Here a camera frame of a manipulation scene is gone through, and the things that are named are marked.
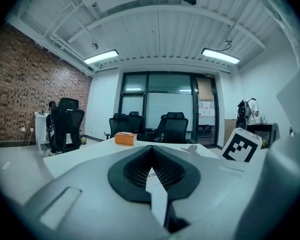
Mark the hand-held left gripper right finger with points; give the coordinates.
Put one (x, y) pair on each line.
(210, 204)

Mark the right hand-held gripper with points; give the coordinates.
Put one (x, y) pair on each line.
(240, 146)

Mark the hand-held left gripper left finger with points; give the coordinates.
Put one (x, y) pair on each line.
(77, 209)

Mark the white paper sheets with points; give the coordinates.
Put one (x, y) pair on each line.
(153, 184)

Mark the brown cardboard board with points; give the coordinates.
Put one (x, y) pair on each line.
(230, 131)

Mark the black side table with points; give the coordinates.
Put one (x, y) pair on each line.
(262, 125)

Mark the group of pink-marked sheets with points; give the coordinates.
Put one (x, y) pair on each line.
(206, 111)

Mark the white table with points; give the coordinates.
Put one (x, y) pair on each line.
(90, 154)

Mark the black office chair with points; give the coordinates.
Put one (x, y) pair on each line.
(118, 126)
(67, 126)
(136, 122)
(175, 130)

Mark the brown paper sheet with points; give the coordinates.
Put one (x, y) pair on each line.
(205, 89)

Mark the black mesh waste bin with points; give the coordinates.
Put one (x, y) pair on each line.
(83, 141)

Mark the green exit sign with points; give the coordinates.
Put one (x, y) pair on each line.
(209, 75)

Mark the black-framed glass partition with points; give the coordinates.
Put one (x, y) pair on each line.
(170, 106)

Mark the orange box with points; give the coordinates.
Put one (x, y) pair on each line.
(125, 139)

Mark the small white desk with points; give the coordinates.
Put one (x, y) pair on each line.
(41, 131)

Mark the long ceiling light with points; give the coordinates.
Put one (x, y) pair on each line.
(101, 57)
(220, 55)

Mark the round ceiling sensor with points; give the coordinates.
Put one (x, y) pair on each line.
(228, 43)
(95, 45)

